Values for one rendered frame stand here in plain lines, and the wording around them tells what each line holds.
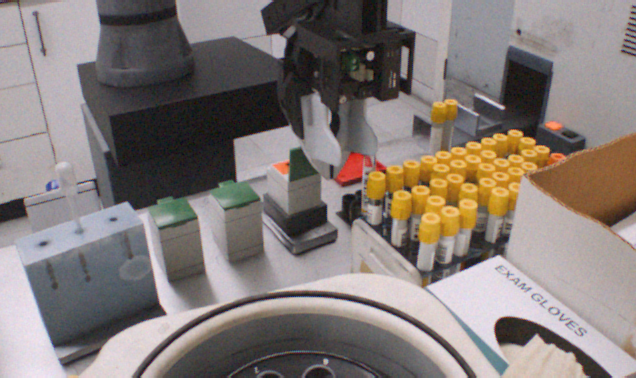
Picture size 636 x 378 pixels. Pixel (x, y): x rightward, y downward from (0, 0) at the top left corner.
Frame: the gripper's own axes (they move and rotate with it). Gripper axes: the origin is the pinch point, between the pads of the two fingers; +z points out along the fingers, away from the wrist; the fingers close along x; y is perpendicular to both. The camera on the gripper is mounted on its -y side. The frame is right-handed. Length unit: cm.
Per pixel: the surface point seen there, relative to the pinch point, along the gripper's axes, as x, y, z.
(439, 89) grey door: 166, -165, 84
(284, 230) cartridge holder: -2.4, -4.2, 9.5
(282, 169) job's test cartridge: -1.4, -6.3, 3.5
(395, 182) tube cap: 3.8, 5.6, 0.4
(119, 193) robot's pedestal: -13.8, -36.0, 18.8
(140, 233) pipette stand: -17.7, -0.6, 2.1
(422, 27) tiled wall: 172, -190, 60
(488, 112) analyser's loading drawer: 31.3, -9.6, 5.7
